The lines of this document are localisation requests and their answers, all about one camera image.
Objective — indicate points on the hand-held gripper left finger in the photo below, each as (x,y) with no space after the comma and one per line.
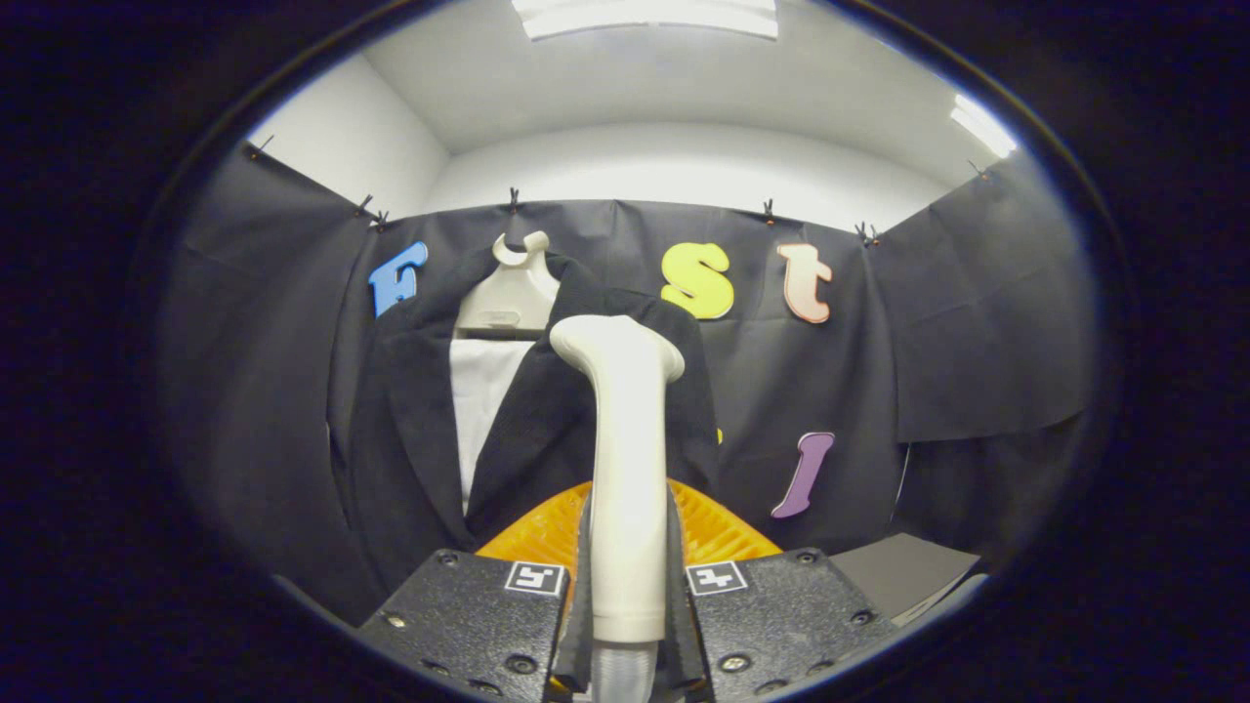
(459,615)

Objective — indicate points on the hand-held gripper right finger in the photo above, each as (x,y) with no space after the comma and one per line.
(781,615)

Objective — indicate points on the black suit jacket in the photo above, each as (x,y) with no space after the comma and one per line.
(410,439)

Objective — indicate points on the white garment steamer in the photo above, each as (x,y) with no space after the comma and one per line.
(628,469)

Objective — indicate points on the white shirt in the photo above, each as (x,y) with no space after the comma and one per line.
(483,391)

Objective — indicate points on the beige clothes hanger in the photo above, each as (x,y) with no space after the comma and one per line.
(508,293)

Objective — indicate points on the grey cabinet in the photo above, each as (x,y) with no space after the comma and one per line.
(898,571)

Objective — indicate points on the black backdrop cloth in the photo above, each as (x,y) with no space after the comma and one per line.
(977,332)

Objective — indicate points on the row of black clips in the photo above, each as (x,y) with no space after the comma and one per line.
(513,199)

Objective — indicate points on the narrow ceiling light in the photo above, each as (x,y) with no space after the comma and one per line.
(984,127)

